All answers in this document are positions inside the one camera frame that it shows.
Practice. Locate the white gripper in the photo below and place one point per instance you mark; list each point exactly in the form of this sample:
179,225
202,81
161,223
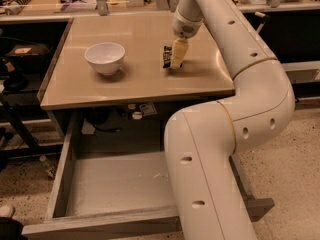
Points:
185,28

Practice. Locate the black rxbar chocolate bar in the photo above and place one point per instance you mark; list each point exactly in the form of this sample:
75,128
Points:
167,53

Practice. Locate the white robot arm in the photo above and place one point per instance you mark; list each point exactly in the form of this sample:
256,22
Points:
200,139

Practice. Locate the open grey wooden drawer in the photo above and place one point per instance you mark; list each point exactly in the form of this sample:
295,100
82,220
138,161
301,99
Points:
110,185

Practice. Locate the sticker label under tabletop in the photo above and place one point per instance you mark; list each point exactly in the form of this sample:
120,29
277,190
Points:
148,109

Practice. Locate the white ceramic bowl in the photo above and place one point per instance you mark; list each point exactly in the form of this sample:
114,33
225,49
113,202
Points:
105,58

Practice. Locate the beige top cabinet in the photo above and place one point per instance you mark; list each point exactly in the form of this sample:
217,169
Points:
142,78

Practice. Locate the black bag with label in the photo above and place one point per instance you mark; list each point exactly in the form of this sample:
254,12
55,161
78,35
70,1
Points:
30,55

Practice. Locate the plastic bottle on floor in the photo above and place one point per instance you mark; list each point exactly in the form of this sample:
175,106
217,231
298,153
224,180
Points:
50,167

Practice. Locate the black metal stand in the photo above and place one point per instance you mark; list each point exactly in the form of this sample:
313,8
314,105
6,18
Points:
33,148

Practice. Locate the white shoe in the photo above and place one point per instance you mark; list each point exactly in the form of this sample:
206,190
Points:
7,211

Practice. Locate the black handled stick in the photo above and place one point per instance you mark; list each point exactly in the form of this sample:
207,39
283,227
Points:
263,20

